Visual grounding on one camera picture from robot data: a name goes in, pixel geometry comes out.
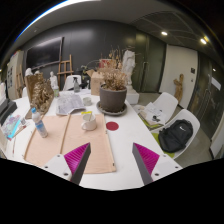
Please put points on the white plaster bust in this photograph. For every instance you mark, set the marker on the white plaster bust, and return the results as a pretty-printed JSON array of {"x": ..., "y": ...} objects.
[{"x": 28, "y": 72}]

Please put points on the white ceramic mug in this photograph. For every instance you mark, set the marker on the white ceramic mug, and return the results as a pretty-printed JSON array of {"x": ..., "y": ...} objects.
[{"x": 89, "y": 124}]

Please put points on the small white plaster figure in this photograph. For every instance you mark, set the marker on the small white plaster figure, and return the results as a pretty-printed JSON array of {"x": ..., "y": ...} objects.
[{"x": 53, "y": 80}]

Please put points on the small paint jar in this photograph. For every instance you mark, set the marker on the small paint jar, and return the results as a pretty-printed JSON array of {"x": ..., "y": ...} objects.
[{"x": 23, "y": 121}]

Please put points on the clear spray bottle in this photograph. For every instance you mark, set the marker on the clear spray bottle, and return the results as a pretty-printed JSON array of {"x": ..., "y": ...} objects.
[{"x": 76, "y": 86}]

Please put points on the round ceiling spotlight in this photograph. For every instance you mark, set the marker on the round ceiling spotlight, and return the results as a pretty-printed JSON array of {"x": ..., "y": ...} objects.
[
  {"x": 164, "y": 33},
  {"x": 203, "y": 40}
]

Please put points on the stack of papers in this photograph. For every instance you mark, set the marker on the stack of papers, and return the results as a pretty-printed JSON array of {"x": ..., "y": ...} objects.
[{"x": 152, "y": 113}]

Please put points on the wooden stick in mug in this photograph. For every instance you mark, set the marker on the wooden stick in mug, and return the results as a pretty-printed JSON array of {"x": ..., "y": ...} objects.
[{"x": 89, "y": 116}]

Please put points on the grey plant saucer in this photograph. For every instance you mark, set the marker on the grey plant saucer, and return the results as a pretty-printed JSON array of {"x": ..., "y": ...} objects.
[{"x": 100, "y": 110}]

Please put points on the colourful book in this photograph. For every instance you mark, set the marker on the colourful book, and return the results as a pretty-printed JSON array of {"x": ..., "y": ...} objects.
[{"x": 12, "y": 126}]

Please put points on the long ceiling light strip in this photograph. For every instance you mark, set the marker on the long ceiling light strip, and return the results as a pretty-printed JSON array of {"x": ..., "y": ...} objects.
[{"x": 50, "y": 11}]

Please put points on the small white cup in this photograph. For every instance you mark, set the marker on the small white cup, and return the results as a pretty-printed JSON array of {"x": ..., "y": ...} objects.
[{"x": 87, "y": 101}]

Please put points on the brown cardboard box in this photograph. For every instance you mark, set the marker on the brown cardboard box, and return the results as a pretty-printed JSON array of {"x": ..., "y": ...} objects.
[{"x": 96, "y": 83}]

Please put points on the wooden easel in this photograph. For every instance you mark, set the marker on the wooden easel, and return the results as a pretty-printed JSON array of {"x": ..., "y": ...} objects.
[
  {"x": 20, "y": 81},
  {"x": 65, "y": 71}
]

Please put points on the yellow tag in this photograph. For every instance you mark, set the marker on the yellow tag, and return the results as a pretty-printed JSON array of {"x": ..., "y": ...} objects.
[{"x": 86, "y": 113}]

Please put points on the black backpack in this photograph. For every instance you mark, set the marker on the black backpack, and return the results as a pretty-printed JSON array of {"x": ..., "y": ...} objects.
[{"x": 175, "y": 135}]

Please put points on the lime green sheet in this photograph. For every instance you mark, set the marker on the lime green sheet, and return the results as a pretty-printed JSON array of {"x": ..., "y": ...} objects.
[{"x": 168, "y": 154}]

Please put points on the brown wooden figure sculpture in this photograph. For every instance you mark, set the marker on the brown wooden figure sculpture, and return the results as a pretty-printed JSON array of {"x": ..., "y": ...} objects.
[{"x": 179, "y": 88}]

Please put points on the clear blue-capped drink bottle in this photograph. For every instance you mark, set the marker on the clear blue-capped drink bottle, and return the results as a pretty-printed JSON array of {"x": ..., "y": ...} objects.
[{"x": 39, "y": 124}]

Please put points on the black wall board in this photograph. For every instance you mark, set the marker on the black wall board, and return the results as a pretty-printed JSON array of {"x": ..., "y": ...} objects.
[{"x": 45, "y": 52}]

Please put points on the black flat boxes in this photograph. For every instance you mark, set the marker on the black flat boxes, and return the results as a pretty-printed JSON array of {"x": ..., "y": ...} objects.
[{"x": 7, "y": 111}]

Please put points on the wooden paint brush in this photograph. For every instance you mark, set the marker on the wooden paint brush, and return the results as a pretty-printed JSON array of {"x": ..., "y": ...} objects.
[{"x": 22, "y": 130}]

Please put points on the dried plant in grey pot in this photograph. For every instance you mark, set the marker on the dried plant in grey pot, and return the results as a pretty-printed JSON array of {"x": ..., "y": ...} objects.
[{"x": 112, "y": 98}]

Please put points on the open grey magazine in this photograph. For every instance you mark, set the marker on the open grey magazine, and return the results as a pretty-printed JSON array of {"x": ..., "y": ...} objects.
[{"x": 69, "y": 104}]

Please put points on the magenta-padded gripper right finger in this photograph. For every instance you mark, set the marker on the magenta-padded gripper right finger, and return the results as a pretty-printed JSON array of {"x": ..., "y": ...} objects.
[{"x": 146, "y": 156}]

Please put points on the bronze relief sculpture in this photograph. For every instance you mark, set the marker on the bronze relief sculpture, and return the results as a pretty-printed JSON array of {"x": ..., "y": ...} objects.
[{"x": 41, "y": 95}]

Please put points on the flat round red coaster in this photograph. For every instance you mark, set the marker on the flat round red coaster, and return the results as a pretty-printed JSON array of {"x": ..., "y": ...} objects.
[{"x": 112, "y": 126}]

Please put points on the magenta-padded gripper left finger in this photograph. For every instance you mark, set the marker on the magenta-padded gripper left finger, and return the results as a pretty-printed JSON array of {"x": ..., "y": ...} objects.
[{"x": 76, "y": 156}]

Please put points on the white plaster cast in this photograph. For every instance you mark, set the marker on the white plaster cast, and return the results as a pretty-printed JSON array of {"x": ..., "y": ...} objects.
[{"x": 2, "y": 93}]

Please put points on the red box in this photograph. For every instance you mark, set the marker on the red box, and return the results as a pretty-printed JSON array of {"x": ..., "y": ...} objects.
[{"x": 105, "y": 63}]

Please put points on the tall white plaster statue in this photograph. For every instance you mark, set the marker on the tall white plaster statue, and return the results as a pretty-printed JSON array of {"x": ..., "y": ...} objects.
[{"x": 128, "y": 66}]

